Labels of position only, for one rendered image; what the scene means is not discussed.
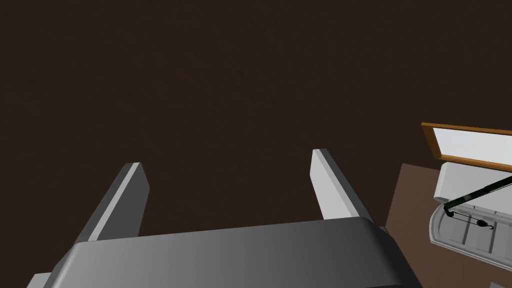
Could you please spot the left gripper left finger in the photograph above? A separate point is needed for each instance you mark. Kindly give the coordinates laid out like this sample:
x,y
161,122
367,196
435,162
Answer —
x,y
120,204

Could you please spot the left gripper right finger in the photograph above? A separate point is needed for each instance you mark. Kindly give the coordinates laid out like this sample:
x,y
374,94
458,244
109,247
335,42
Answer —
x,y
334,188

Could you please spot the wooden framed window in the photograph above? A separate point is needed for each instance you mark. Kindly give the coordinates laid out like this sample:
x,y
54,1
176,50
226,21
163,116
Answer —
x,y
474,144

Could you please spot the white tub with black rod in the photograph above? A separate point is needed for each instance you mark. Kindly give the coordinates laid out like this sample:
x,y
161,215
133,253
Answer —
x,y
468,228

